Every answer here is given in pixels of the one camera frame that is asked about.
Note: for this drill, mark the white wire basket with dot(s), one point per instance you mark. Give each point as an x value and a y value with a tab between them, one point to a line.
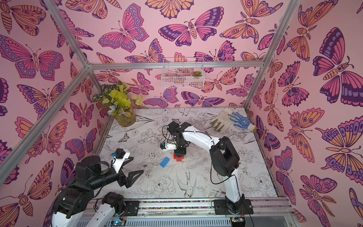
178	72

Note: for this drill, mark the potted green plant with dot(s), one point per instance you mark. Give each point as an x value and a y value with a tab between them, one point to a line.
119	101

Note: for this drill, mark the aluminium rail with beads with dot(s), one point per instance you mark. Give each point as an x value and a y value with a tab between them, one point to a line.
113	205

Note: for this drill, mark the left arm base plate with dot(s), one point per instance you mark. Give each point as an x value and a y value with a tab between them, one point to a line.
131	208

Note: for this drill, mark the long blue lego brick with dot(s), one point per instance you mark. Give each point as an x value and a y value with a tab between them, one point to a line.
164	162

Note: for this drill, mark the white vented cable duct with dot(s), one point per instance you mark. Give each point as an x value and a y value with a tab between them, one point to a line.
162	222

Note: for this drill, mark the long red lego brick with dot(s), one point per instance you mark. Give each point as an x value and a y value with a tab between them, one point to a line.
178	158

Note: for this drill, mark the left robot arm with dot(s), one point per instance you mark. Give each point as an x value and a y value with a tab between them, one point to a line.
92	175

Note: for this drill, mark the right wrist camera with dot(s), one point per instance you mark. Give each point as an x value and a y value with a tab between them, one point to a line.
168	146

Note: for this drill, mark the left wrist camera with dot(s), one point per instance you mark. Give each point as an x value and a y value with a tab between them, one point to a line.
119	157

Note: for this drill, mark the green beige work glove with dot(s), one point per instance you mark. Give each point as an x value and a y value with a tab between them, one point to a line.
222	121

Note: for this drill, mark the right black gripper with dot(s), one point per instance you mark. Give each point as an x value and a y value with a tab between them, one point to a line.
180	150

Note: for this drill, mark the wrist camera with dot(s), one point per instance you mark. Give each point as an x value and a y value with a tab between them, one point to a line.
119	157
168	146

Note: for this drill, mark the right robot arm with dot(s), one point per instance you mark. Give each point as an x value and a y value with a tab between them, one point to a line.
224	158

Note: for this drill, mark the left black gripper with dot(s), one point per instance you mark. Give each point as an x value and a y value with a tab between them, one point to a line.
129	180

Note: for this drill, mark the blue work glove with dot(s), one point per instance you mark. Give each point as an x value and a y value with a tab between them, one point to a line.
241	122

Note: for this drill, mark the small succulent in basket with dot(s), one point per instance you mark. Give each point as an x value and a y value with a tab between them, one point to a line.
197	74

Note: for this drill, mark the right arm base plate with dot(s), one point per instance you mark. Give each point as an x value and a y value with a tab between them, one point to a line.
226	207

